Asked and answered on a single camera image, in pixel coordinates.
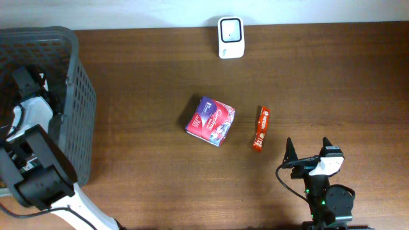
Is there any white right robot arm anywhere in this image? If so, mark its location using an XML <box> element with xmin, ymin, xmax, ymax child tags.
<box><xmin>278</xmin><ymin>137</ymin><xmax>355</xmax><ymax>229</ymax></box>

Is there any grey plastic basket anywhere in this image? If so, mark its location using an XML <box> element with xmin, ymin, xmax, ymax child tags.
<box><xmin>1</xmin><ymin>26</ymin><xmax>96</xmax><ymax>187</ymax></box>

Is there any white barcode scanner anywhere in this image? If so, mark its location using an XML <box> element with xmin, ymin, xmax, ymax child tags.
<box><xmin>217</xmin><ymin>16</ymin><xmax>245</xmax><ymax>59</ymax></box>

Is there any red Nescafe sachet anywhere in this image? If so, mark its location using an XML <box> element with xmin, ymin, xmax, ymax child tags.
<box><xmin>253</xmin><ymin>107</ymin><xmax>270</xmax><ymax>152</ymax></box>

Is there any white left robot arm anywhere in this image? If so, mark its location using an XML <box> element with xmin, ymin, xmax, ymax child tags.
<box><xmin>1</xmin><ymin>66</ymin><xmax>123</xmax><ymax>230</ymax></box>

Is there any purple red Carefree pack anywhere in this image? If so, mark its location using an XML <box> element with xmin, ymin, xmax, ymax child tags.
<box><xmin>185</xmin><ymin>96</ymin><xmax>235</xmax><ymax>147</ymax></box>

